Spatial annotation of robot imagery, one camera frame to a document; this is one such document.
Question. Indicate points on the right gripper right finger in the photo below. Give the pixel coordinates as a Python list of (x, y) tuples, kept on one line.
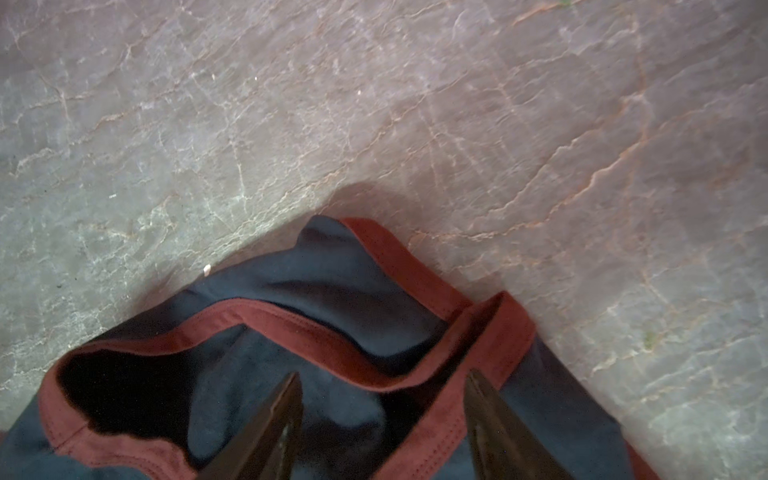
[(502, 446)]

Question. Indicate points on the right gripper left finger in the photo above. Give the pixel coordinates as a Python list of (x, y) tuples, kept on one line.
[(267, 446)]

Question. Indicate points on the navy tank top red trim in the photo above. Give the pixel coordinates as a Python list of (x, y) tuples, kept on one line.
[(382, 345)]

